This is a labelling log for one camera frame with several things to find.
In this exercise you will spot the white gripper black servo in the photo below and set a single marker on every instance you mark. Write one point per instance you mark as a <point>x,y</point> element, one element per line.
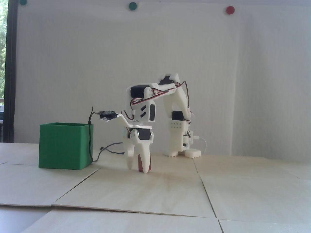
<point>143,136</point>

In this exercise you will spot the red block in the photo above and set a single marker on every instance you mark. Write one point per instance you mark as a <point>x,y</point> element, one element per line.
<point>140,165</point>

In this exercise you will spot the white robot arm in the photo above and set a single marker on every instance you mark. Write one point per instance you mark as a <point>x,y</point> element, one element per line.
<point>176,138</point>

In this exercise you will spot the green box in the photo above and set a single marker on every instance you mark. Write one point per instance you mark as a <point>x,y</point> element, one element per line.
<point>63,148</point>

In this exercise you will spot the white table clamp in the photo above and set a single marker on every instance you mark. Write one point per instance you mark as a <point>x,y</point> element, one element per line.
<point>193,153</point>

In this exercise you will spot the green round magnet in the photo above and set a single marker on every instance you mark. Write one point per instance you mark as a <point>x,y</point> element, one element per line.
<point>23,2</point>
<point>132,6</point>

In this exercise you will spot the red round magnet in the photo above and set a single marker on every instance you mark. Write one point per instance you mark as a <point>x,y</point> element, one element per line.
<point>230,10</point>

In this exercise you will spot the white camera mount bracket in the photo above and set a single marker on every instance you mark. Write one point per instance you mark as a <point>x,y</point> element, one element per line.
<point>124,119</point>

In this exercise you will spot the black wrist camera board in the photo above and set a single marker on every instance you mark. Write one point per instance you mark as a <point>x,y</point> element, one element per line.
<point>107,115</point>

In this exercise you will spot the black window frame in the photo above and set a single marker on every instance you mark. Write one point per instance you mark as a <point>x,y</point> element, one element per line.
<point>11,72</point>

